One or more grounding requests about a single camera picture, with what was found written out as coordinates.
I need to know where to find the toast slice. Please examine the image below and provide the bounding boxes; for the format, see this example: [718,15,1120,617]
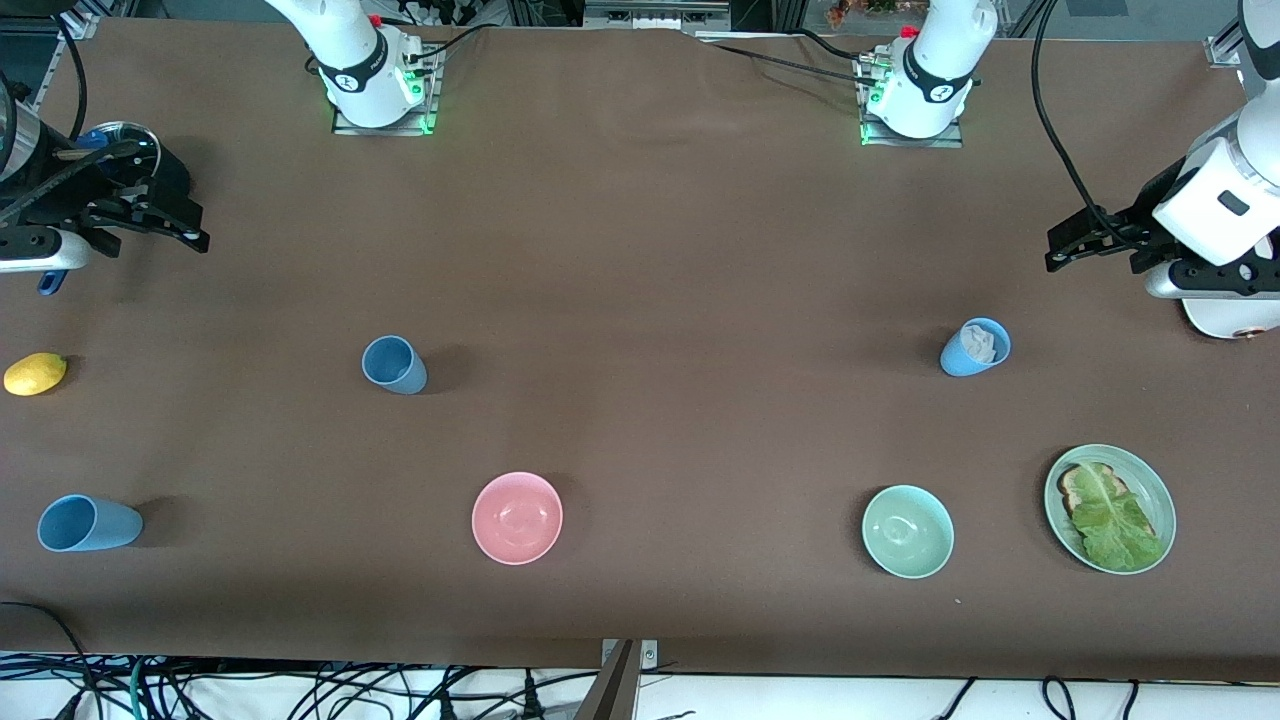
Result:
[1057,462,1161,546]

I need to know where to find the brown tablecloth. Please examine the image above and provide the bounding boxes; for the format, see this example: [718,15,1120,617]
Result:
[0,17,1280,683]

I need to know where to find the pale green bowl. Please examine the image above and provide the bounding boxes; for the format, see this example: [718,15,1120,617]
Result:
[861,484,956,581]

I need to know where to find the black cable on table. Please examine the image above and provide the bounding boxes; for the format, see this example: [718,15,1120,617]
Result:
[698,28,883,91]

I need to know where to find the green lettuce leaf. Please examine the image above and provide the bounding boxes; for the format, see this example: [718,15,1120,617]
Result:
[1068,463,1167,574]

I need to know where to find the yellow lemon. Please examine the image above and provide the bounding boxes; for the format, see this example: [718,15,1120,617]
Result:
[3,352,69,398]

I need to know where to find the black base cable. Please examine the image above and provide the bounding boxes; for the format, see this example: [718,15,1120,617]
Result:
[403,20,498,77]

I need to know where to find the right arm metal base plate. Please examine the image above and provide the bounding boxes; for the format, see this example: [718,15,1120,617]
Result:
[331,45,442,138]

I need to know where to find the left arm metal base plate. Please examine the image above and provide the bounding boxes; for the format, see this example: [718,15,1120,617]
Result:
[858,50,967,150]

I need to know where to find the metal table bracket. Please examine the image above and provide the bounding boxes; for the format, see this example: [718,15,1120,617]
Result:
[599,638,660,670]

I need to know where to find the aluminium frame profile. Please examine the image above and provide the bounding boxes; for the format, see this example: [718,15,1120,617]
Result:
[0,12,102,113]

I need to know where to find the grey metal bar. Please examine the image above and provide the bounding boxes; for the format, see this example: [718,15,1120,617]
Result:
[574,640,642,720]

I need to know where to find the pale green plate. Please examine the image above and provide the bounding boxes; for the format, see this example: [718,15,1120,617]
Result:
[1043,443,1178,577]

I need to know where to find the glass pot lid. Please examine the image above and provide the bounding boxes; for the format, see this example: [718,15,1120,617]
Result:
[72,121,162,189]

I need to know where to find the blue plastic cup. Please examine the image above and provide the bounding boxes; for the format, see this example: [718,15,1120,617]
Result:
[939,317,1013,379]
[37,494,145,554]
[361,335,429,396]

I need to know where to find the pink bowl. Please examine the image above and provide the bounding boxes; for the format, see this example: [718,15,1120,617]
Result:
[471,471,565,567]

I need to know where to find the black floor cable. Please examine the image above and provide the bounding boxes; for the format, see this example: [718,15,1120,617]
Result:
[0,600,103,720]

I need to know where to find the dark blue saucepan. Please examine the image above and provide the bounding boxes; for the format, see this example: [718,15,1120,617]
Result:
[38,120,192,298]

